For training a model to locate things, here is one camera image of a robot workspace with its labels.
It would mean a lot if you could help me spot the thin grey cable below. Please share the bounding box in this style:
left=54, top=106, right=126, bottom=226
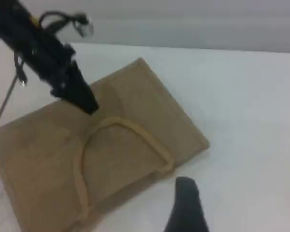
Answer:
left=0, top=74, right=16, bottom=139

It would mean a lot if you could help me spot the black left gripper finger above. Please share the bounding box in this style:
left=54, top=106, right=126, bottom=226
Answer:
left=62, top=60, right=99, bottom=115
left=51, top=79, right=95, bottom=115

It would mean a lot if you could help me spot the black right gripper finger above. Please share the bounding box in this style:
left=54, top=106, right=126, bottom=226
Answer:
left=163, top=176, right=209, bottom=232

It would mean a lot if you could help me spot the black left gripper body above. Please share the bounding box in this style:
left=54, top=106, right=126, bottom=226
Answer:
left=4, top=26, right=76, bottom=95

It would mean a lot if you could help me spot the brown jute tote bag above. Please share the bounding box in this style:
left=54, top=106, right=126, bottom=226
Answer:
left=0, top=57, right=211, bottom=232

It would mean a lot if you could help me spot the black left camera cable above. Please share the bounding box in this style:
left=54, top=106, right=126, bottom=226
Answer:
left=38, top=10, right=87, bottom=32

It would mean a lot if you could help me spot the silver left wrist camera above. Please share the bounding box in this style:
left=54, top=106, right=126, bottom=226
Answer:
left=76, top=14, right=95, bottom=40

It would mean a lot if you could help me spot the short black dangling cable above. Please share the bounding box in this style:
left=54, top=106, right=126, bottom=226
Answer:
left=13, top=51, right=29, bottom=87

